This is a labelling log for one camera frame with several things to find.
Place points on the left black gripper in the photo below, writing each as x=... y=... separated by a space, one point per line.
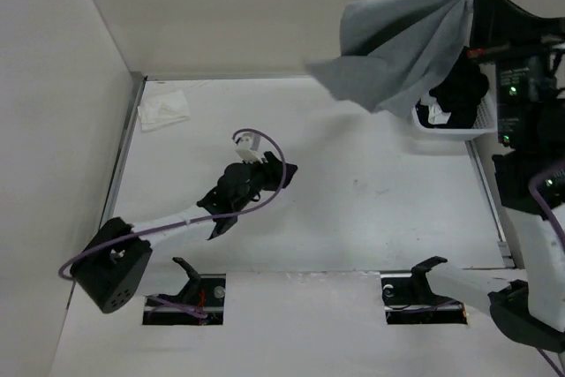
x=273 y=172

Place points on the grey tank top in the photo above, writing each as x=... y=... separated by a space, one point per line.
x=394 y=51

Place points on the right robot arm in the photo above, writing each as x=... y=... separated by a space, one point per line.
x=526 y=51

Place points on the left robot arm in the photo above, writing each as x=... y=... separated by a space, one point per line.
x=112 y=265

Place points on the white folded tank top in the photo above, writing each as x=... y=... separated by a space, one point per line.
x=162 y=110

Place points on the white cloth in basket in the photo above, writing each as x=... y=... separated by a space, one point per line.
x=436 y=115

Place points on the black clothes pile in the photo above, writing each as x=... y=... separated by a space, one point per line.
x=460 y=93

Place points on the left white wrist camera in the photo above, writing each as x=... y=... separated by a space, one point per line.
x=247 y=146

